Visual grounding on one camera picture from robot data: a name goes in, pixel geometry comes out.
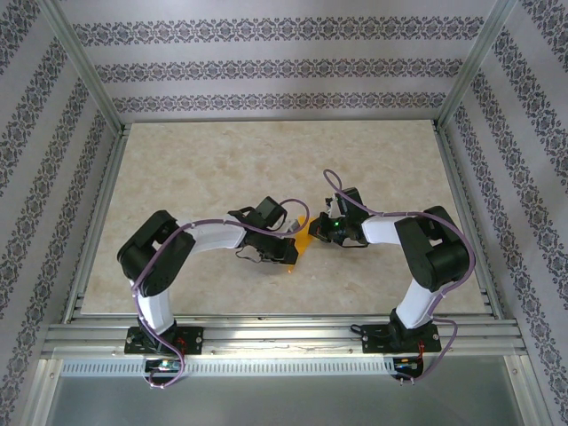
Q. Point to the orange paper sheet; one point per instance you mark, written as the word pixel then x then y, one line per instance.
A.
pixel 303 242

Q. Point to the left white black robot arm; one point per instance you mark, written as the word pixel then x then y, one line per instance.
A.
pixel 155 310

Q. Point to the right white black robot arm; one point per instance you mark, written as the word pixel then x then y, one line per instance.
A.
pixel 417 306

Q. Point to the small lit circuit board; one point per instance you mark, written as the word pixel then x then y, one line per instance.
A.
pixel 406 365
pixel 164 365

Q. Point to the grey metal panel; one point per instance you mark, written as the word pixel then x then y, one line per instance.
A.
pixel 284 404

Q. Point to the aluminium cross rail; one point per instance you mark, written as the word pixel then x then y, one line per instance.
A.
pixel 284 335

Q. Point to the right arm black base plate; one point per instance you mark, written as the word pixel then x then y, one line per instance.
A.
pixel 373 339

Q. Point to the aluminium side rail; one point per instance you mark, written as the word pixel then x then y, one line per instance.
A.
pixel 471 222
pixel 97 222

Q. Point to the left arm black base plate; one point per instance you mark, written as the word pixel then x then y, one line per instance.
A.
pixel 195 339

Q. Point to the aluminium frame post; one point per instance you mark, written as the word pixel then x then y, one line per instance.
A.
pixel 469 71
pixel 87 71

